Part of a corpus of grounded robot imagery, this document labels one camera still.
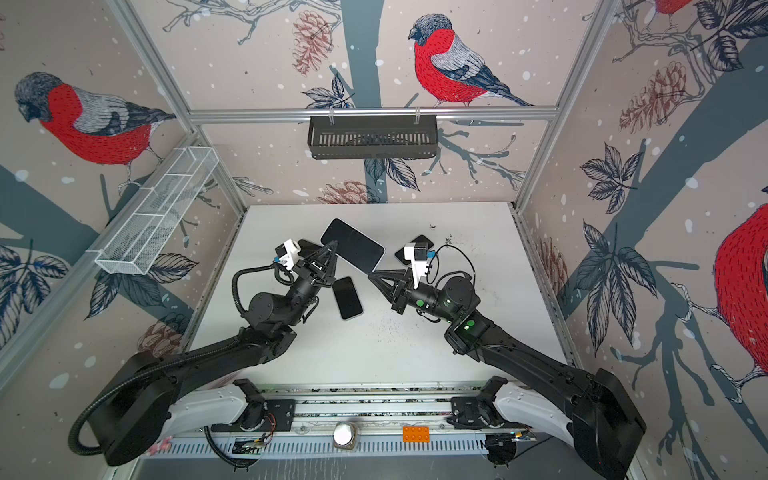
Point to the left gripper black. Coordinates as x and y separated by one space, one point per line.
310 276

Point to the round silver button light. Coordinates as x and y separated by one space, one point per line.
345 436

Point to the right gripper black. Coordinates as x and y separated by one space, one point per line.
407 296

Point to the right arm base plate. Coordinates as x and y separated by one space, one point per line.
470 413

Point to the black wall basket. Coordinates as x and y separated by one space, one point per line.
373 137

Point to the pink plush toy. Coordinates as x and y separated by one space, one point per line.
158 448

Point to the orange toy brick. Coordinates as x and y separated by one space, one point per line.
416 434

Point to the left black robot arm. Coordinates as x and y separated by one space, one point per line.
131 411

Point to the black phone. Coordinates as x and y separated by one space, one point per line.
307 248
421 239
347 298

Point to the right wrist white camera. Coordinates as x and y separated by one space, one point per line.
419 263

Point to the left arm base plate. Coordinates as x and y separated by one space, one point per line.
275 415

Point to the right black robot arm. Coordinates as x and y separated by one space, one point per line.
592 412

